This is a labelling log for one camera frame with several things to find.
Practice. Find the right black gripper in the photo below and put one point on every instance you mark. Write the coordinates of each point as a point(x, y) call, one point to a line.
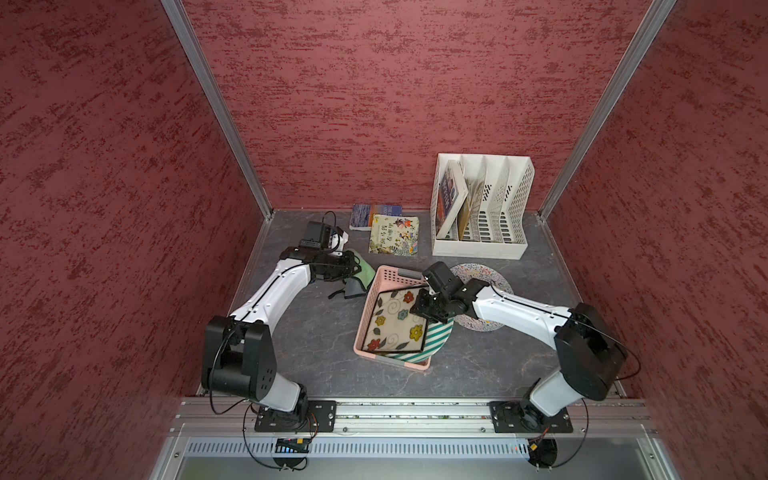
point(420, 308)

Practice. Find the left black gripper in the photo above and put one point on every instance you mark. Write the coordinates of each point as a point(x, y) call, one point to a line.
point(349, 269)

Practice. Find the green microfibre cloth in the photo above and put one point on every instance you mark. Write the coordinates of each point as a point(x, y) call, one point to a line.
point(358, 278)

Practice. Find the colourful round patterned plate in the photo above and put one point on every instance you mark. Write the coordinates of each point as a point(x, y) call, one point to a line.
point(495, 283)

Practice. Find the square floral plate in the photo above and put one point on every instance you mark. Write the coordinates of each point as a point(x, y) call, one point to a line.
point(393, 329)

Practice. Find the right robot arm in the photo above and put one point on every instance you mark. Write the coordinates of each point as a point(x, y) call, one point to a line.
point(589, 356)

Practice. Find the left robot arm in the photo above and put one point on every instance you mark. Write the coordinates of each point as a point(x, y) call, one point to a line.
point(239, 357)

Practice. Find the green white striped plate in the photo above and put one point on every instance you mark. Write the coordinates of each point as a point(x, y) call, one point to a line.
point(436, 336)

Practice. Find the pink plastic basket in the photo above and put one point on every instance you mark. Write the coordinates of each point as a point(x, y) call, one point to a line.
point(386, 278)

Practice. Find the dark blue book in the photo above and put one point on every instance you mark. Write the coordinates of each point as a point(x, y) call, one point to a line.
point(362, 215)

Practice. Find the floral cover book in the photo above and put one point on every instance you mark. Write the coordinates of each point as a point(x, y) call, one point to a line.
point(394, 235)

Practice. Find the yellow cover comic book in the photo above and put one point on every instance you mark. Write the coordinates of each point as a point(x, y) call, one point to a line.
point(468, 217)

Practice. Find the white file organiser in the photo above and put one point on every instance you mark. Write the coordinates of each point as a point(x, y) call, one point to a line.
point(508, 182)

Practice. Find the white spined book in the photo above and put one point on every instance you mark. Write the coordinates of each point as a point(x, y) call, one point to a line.
point(451, 194)

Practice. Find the left corner aluminium profile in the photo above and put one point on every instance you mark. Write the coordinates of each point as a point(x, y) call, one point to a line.
point(184, 31)

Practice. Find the corner aluminium profile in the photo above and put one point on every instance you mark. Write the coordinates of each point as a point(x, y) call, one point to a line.
point(648, 29)
point(184, 31)

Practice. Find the right corner aluminium profile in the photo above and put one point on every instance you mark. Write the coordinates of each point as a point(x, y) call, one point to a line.
point(648, 29)

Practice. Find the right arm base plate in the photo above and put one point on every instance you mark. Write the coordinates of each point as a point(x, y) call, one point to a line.
point(522, 417)

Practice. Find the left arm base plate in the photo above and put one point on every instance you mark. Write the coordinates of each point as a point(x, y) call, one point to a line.
point(315, 416)

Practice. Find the aluminium mounting rail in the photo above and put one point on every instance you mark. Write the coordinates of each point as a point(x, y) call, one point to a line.
point(428, 417)

